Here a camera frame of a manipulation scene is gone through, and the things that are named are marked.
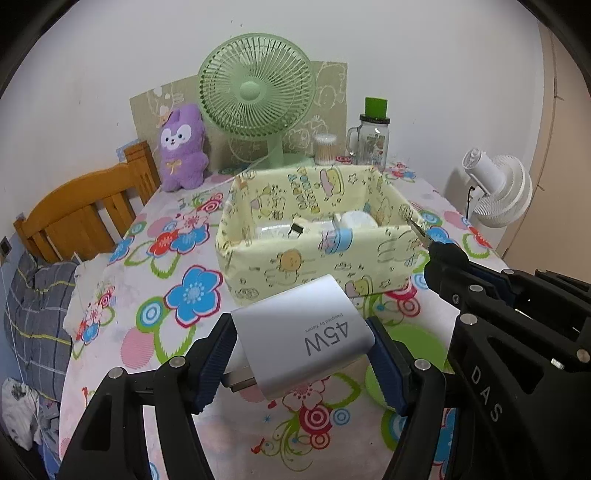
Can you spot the green desk fan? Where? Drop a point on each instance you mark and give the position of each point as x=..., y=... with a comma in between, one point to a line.
x=255, y=87

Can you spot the glass jar green lid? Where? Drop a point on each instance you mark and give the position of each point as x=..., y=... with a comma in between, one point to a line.
x=368, y=143

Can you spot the cotton swab container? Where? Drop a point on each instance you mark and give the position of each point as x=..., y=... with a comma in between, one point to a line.
x=325, y=149

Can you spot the plaid grey blanket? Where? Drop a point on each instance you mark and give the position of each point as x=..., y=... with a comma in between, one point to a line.
x=37, y=302

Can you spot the wooden chair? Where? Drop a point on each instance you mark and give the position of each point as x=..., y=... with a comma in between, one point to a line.
x=66, y=221

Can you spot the white 45W charger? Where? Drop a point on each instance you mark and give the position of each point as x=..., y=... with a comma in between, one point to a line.
x=296, y=337

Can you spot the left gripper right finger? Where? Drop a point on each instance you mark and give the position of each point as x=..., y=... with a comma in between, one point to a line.
x=419, y=392

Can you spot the purple plush toy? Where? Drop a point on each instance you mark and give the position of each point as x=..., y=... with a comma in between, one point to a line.
x=181, y=145

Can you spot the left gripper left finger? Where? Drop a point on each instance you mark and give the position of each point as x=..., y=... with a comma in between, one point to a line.
x=109, y=441

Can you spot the white floor fan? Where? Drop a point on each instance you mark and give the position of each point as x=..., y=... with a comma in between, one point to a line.
x=501, y=189

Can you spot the yellow cartoon storage box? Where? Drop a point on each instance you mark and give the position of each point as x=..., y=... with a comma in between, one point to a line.
x=362, y=261

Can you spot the floral tablecloth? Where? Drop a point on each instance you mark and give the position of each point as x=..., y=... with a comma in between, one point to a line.
x=162, y=289

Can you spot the white round ball object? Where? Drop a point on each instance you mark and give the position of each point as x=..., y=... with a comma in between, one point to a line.
x=355, y=220

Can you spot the beige cartoon board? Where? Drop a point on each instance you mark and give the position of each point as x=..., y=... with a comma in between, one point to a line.
x=326, y=115

